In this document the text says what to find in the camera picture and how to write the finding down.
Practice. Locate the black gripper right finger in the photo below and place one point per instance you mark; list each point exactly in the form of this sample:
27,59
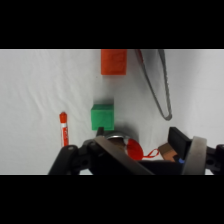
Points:
198,154

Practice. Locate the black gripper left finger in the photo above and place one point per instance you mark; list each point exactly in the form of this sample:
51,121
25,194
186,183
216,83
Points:
85,159

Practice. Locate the red cube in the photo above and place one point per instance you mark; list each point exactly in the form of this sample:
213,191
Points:
114,62

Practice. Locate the green cube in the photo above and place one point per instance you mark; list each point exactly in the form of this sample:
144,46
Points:
102,116

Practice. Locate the wooden framed dark tablet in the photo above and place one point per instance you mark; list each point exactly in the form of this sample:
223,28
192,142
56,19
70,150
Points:
167,151

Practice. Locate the red marker pen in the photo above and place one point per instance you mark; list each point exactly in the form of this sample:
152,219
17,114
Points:
64,131

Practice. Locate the small metal pan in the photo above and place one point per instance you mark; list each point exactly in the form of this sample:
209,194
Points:
116,136

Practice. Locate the brown plush toy red hat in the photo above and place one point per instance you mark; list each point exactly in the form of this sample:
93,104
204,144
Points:
134,149

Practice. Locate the metal tongs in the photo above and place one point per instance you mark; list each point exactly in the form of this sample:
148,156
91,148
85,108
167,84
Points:
165,100

